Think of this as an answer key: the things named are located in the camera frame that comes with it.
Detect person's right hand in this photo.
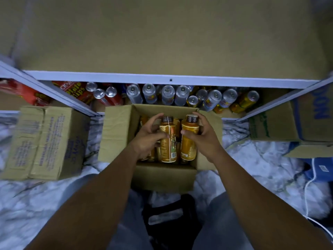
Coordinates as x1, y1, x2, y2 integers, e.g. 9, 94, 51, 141
179, 112, 225, 164

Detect person's left hand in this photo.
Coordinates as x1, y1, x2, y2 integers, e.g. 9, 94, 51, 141
127, 113, 168, 160

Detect bottles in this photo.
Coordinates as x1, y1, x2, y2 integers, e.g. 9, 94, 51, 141
137, 114, 184, 164

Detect orange bottle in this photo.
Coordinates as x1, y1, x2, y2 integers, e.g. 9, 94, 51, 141
180, 114, 201, 163
157, 115, 180, 164

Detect brown cardboard box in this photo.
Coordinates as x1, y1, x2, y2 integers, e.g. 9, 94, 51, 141
98, 104, 223, 194

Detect white metal shelving rack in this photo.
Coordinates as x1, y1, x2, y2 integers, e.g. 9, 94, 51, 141
0, 0, 333, 123

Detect person's right forearm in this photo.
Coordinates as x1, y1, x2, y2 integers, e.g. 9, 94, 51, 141
208, 151, 333, 250

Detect person's left forearm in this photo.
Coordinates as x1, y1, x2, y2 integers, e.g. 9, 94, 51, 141
25, 148, 147, 250

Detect person's grey trousers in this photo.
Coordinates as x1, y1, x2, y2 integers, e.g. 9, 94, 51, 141
58, 173, 251, 250

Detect printed cardboard carton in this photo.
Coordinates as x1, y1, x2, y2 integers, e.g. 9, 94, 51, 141
0, 105, 92, 181

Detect row of silver cans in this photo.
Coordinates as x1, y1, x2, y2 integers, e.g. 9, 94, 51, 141
85, 82, 261, 114

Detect black plastic stool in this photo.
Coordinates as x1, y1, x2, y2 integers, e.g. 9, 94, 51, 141
142, 193, 203, 250

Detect open brown carton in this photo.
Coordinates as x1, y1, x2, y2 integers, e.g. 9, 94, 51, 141
285, 83, 333, 159

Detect blue crate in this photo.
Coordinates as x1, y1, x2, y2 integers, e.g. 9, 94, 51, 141
304, 157, 333, 183

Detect red snack packet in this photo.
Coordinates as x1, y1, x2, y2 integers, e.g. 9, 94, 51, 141
0, 78, 53, 107

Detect white cable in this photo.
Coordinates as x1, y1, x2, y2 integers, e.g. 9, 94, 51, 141
303, 159, 333, 239

